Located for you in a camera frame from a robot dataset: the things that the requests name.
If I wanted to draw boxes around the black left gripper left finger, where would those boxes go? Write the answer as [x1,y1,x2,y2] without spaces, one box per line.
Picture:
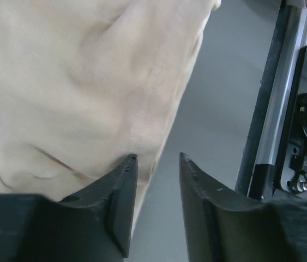
[61,154,138,258]

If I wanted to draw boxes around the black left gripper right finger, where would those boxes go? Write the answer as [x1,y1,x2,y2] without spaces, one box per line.
[179,153,276,261]

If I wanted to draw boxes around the beige t shirt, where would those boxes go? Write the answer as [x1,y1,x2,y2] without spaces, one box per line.
[0,0,222,241]

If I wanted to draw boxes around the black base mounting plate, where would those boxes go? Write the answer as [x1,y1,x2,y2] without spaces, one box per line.
[273,45,307,199]

